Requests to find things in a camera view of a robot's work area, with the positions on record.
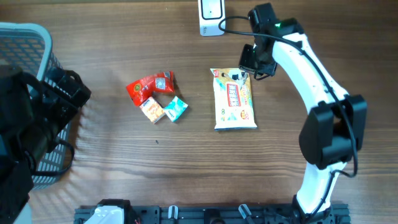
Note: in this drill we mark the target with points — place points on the yellow wet wipes pack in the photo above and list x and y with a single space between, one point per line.
233 99

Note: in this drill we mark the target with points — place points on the grey plastic mesh basket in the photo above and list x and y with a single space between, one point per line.
29 46

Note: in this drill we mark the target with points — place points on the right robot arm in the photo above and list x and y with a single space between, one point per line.
333 131

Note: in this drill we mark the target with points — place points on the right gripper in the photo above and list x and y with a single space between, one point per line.
244 63

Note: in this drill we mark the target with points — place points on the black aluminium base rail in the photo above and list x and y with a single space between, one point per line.
275 213

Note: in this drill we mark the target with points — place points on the orange tissue pack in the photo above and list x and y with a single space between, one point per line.
152 109

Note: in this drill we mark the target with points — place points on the red snack bag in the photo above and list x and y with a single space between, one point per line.
140 90

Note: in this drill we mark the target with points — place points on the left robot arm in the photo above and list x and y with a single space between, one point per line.
33 114

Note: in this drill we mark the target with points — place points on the white barcode scanner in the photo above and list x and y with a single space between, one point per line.
211 13

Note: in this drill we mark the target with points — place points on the green tissue pack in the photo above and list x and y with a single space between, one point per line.
175 109

